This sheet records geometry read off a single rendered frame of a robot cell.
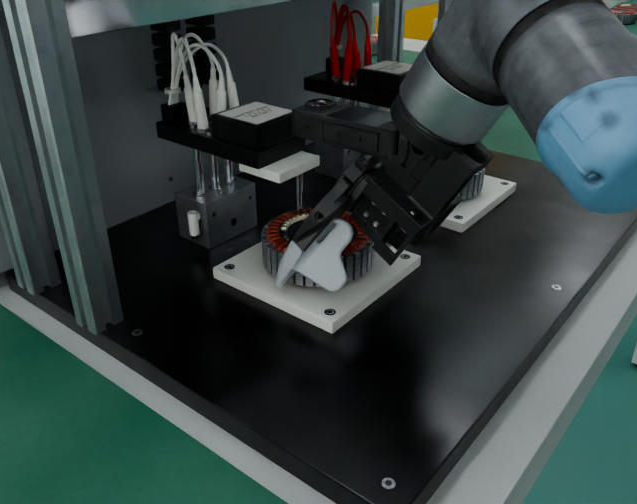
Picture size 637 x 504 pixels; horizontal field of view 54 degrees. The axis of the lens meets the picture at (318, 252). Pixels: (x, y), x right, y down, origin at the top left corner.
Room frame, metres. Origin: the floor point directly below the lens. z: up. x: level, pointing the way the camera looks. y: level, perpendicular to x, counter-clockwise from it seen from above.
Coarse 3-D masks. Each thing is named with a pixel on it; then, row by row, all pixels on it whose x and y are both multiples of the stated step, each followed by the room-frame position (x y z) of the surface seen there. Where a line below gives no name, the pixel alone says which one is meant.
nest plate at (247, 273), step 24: (240, 264) 0.54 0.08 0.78; (384, 264) 0.54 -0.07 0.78; (408, 264) 0.54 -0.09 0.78; (240, 288) 0.51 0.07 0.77; (264, 288) 0.49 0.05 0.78; (288, 288) 0.49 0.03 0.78; (312, 288) 0.49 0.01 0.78; (360, 288) 0.49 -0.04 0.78; (384, 288) 0.50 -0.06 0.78; (288, 312) 0.47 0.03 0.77; (312, 312) 0.45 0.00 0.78; (336, 312) 0.45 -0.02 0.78
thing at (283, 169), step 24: (216, 120) 0.58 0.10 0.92; (240, 120) 0.57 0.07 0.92; (264, 120) 0.57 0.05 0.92; (288, 120) 0.58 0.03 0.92; (192, 144) 0.60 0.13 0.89; (216, 144) 0.58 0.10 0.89; (240, 144) 0.56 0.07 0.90; (264, 144) 0.55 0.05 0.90; (288, 144) 0.58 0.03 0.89; (216, 168) 0.63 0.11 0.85; (240, 168) 0.57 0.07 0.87; (264, 168) 0.55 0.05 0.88; (288, 168) 0.55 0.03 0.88
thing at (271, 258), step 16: (272, 224) 0.56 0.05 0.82; (288, 224) 0.55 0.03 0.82; (352, 224) 0.56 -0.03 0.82; (272, 240) 0.52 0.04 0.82; (288, 240) 0.52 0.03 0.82; (352, 240) 0.52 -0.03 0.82; (368, 240) 0.53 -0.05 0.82; (272, 256) 0.51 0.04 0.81; (352, 256) 0.50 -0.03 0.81; (368, 256) 0.51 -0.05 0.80; (272, 272) 0.51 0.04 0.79; (352, 272) 0.50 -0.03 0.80
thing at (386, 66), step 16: (384, 64) 0.79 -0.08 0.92; (400, 64) 0.79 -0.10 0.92; (304, 80) 0.82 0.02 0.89; (320, 80) 0.81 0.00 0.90; (336, 80) 0.80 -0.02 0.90; (352, 80) 0.81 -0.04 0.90; (368, 80) 0.76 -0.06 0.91; (384, 80) 0.75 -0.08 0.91; (400, 80) 0.74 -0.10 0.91; (336, 96) 0.79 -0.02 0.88; (352, 96) 0.77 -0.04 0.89; (368, 96) 0.76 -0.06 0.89; (384, 96) 0.74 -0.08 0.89
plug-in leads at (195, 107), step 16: (176, 48) 0.62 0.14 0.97; (176, 64) 0.63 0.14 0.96; (192, 64) 0.60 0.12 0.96; (176, 80) 0.64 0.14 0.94; (176, 96) 0.64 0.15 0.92; (192, 96) 0.62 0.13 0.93; (224, 96) 0.62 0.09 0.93; (176, 112) 0.63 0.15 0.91; (192, 112) 0.62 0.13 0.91; (208, 128) 0.60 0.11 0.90
